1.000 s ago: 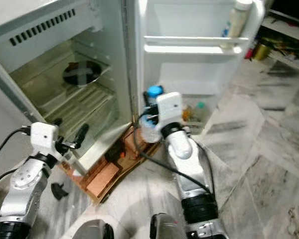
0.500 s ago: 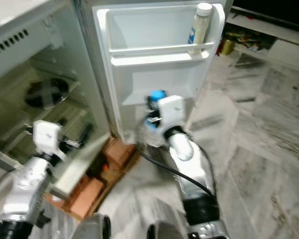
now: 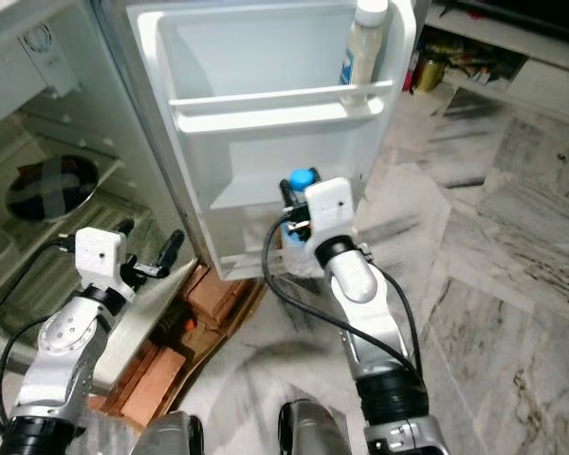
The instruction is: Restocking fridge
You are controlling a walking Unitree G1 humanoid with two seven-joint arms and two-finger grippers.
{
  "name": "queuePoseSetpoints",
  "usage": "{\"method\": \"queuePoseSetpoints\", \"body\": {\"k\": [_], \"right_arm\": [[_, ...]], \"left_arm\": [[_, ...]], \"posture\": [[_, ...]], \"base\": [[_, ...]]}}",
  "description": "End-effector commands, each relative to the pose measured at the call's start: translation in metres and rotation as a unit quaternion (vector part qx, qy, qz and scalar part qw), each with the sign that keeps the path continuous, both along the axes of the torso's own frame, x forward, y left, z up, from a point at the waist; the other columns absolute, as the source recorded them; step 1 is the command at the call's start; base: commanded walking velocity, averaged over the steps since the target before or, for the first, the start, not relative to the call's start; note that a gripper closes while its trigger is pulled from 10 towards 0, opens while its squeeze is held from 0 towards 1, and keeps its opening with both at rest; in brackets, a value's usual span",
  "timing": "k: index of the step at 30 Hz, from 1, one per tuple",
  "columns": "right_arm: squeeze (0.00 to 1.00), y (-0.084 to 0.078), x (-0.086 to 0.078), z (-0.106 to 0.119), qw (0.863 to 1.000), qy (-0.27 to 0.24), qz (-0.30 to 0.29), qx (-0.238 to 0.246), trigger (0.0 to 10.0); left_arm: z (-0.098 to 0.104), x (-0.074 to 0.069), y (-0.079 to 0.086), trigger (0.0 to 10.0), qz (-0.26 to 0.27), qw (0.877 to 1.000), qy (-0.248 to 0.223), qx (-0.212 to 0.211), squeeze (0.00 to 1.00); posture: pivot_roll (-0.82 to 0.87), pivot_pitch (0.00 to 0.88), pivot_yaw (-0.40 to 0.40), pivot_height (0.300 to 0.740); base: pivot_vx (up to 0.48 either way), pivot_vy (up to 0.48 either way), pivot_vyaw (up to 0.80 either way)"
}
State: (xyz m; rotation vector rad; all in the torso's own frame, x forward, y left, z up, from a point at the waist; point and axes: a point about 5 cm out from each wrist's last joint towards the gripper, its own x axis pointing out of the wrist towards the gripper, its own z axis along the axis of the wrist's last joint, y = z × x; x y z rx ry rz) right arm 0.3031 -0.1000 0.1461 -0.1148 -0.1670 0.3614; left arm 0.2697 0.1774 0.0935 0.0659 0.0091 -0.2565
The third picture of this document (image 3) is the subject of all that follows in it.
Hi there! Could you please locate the low white cluttered shelf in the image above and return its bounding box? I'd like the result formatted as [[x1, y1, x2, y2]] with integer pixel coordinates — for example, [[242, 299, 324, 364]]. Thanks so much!
[[403, 0, 569, 119]]

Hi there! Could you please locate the clear bottle with blue cap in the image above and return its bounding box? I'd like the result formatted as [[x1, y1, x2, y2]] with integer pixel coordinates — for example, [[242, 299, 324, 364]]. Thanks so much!
[[278, 167, 325, 274]]

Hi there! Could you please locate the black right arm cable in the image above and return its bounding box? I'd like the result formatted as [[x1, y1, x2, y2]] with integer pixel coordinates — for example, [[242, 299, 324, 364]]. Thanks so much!
[[262, 220, 424, 380]]

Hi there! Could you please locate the white bottle with white cap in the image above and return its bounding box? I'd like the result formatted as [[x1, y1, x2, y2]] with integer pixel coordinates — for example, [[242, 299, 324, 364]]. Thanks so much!
[[339, 0, 391, 103]]

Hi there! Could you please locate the grey robot leg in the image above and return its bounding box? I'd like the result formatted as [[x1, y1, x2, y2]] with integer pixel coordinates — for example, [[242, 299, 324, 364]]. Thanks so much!
[[278, 398, 359, 455], [131, 411, 206, 455]]

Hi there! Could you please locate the golden jar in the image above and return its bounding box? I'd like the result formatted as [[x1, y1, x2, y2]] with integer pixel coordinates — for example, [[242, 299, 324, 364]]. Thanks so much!
[[415, 57, 448, 94]]

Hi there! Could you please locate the red brick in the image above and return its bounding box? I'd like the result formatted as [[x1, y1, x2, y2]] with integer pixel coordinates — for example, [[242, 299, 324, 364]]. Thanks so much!
[[117, 343, 189, 429], [183, 265, 240, 325]]

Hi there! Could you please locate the white fridge body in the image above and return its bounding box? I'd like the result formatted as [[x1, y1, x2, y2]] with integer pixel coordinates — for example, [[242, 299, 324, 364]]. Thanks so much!
[[0, 0, 211, 323]]

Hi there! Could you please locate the brown wooden board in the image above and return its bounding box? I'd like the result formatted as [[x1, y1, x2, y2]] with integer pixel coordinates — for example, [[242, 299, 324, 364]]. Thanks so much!
[[100, 273, 266, 428]]

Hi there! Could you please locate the grey left robot leg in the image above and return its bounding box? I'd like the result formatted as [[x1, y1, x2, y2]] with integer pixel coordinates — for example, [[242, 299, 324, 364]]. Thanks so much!
[[131, 411, 206, 455]]

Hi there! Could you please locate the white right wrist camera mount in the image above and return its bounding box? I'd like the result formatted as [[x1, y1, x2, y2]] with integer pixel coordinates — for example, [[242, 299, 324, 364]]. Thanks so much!
[[304, 176, 358, 253]]

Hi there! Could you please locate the grey right robot leg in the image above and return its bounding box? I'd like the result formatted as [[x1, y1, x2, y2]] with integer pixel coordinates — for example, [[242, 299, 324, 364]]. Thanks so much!
[[278, 398, 359, 455]]

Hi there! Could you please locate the white fridge door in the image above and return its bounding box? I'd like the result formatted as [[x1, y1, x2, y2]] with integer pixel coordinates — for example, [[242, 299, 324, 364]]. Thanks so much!
[[126, 0, 420, 282]]

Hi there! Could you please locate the dark round plate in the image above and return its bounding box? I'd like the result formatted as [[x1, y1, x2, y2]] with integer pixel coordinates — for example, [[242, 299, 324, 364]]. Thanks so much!
[[7, 154, 101, 225]]

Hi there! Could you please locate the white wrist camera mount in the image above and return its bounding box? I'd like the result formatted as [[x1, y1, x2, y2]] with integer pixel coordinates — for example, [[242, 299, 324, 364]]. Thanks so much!
[[304, 176, 358, 253], [73, 227, 130, 292]]

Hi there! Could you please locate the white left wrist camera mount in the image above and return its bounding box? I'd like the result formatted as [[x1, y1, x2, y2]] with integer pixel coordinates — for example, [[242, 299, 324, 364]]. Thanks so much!
[[73, 227, 130, 292]]

